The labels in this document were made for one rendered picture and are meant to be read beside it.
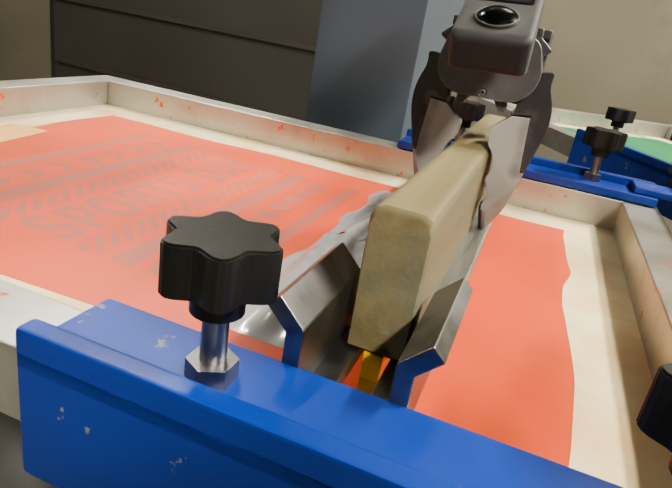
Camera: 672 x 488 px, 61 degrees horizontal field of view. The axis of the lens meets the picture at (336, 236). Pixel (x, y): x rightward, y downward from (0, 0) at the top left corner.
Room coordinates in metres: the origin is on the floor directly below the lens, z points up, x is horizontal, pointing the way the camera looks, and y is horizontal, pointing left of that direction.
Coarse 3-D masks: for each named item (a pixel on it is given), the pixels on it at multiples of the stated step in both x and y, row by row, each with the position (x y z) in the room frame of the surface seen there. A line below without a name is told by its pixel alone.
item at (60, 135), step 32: (64, 128) 0.67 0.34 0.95; (96, 128) 0.69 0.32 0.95; (128, 128) 0.72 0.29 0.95; (160, 128) 0.75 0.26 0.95; (256, 160) 0.67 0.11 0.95; (288, 160) 0.69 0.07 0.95; (320, 224) 0.49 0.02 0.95; (512, 224) 0.58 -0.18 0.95; (480, 256) 0.47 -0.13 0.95; (512, 256) 0.49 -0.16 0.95; (544, 256) 0.50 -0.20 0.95; (512, 288) 0.42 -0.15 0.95; (544, 288) 0.43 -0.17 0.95
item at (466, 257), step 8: (472, 224) 0.44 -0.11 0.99; (472, 232) 0.42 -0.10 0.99; (480, 232) 0.42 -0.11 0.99; (464, 240) 0.40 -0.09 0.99; (472, 240) 0.40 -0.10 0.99; (480, 240) 0.40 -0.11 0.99; (464, 248) 0.38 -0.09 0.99; (472, 248) 0.38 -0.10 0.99; (480, 248) 0.39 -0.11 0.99; (456, 256) 0.36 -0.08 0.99; (464, 256) 0.36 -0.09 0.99; (472, 256) 0.37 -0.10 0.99; (456, 264) 0.35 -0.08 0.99; (464, 264) 0.35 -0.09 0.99; (472, 264) 0.35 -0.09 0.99; (448, 272) 0.33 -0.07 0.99; (456, 272) 0.33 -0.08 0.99; (464, 272) 0.34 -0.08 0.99; (448, 280) 0.32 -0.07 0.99; (456, 280) 0.32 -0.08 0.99; (440, 288) 0.31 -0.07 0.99
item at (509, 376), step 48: (0, 144) 0.56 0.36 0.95; (0, 240) 0.35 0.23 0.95; (48, 240) 0.36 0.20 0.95; (48, 288) 0.30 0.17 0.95; (96, 288) 0.31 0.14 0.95; (144, 288) 0.32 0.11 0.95; (480, 288) 0.40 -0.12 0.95; (240, 336) 0.28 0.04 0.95; (480, 336) 0.33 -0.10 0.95; (528, 336) 0.34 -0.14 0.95; (432, 384) 0.27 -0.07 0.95; (480, 384) 0.27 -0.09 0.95; (528, 384) 0.28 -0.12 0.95; (480, 432) 0.23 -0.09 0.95; (528, 432) 0.24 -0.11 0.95
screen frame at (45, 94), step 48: (0, 96) 0.67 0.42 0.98; (48, 96) 0.74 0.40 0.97; (96, 96) 0.82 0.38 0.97; (144, 96) 0.82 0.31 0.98; (192, 96) 0.83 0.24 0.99; (288, 144) 0.75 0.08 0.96; (336, 144) 0.73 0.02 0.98; (384, 144) 0.72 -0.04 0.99; (528, 192) 0.66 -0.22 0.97; (576, 192) 0.64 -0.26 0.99; (624, 240) 0.54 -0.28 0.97; (0, 288) 0.23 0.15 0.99; (0, 336) 0.20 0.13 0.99; (0, 384) 0.19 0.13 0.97
